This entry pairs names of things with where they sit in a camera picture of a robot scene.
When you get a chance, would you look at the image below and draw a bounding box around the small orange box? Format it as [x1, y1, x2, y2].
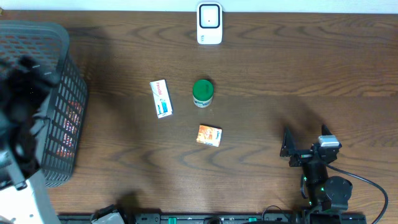
[196, 124, 223, 147]

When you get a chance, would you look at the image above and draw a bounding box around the green lidded jar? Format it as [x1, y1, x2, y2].
[192, 79, 214, 108]

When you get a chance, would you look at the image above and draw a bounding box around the orange Top candy bar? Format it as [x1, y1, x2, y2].
[56, 100, 82, 159]

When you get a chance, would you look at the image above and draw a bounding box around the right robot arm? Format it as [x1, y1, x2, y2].
[280, 125, 353, 223]

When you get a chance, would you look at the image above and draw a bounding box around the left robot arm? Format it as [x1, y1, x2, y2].
[1, 56, 129, 223]

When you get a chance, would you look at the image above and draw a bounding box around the grey plastic basket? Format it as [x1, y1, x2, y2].
[1, 21, 88, 187]

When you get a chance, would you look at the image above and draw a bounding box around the right black cable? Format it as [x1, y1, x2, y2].
[325, 163, 389, 224]

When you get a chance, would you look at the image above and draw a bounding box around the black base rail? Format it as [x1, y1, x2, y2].
[57, 212, 368, 224]

